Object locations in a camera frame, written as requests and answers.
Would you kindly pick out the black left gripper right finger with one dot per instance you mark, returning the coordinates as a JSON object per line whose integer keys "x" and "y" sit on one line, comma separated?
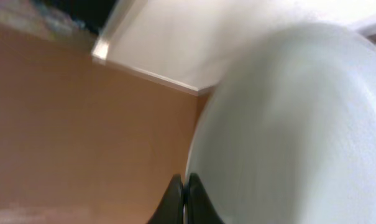
{"x": 198, "y": 207}

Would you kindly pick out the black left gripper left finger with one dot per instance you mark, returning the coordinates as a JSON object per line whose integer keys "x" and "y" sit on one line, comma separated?
{"x": 170, "y": 208}

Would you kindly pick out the pale grey plate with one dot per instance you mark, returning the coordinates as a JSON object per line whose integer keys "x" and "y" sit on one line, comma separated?
{"x": 289, "y": 135}

